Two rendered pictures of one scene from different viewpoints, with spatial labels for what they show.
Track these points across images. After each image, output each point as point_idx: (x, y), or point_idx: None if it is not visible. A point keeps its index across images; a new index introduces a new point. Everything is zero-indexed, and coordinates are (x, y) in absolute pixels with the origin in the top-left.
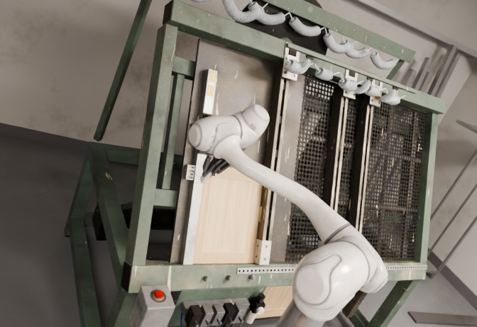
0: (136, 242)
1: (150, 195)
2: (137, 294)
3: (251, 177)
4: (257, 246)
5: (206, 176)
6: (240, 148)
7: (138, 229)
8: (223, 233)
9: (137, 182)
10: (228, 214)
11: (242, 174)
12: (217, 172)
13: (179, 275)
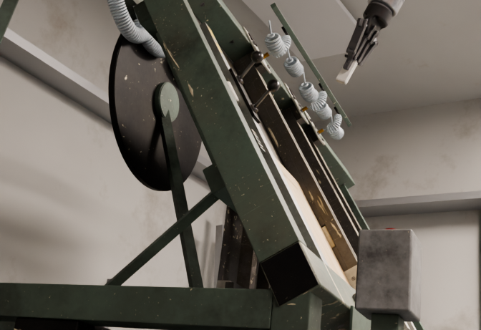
0: (283, 205)
1: (255, 142)
2: (317, 303)
3: None
4: (353, 279)
5: (353, 67)
6: None
7: (273, 185)
8: (321, 249)
9: (214, 140)
10: (308, 222)
11: (287, 173)
12: (361, 61)
13: (336, 281)
